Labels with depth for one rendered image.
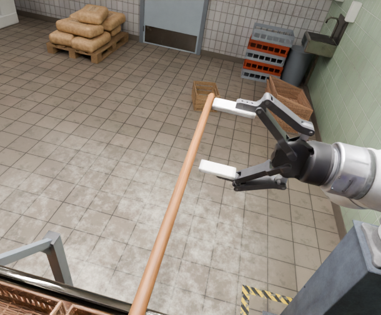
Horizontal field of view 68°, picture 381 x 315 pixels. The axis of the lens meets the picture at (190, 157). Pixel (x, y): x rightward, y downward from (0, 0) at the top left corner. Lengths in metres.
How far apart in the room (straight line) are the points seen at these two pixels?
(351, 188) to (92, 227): 1.92
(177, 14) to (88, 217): 3.91
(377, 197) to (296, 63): 4.31
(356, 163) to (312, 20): 4.78
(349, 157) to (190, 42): 4.96
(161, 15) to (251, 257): 4.28
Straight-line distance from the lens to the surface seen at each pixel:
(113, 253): 2.09
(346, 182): 0.52
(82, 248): 2.14
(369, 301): 1.33
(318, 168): 0.50
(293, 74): 4.84
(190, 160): 0.90
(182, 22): 5.31
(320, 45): 4.11
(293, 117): 0.47
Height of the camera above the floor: 1.78
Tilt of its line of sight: 39 degrees down
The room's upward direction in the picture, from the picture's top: 10 degrees clockwise
